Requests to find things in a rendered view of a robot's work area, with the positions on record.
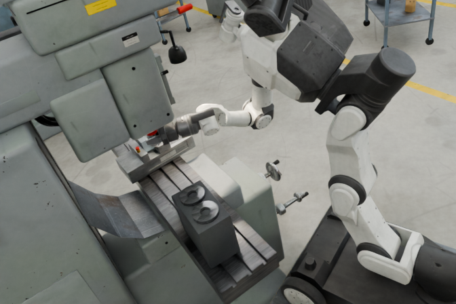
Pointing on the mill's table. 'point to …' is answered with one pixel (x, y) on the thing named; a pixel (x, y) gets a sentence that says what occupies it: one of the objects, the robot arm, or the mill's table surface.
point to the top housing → (91, 2)
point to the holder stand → (206, 223)
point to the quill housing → (139, 93)
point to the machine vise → (150, 158)
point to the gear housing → (108, 47)
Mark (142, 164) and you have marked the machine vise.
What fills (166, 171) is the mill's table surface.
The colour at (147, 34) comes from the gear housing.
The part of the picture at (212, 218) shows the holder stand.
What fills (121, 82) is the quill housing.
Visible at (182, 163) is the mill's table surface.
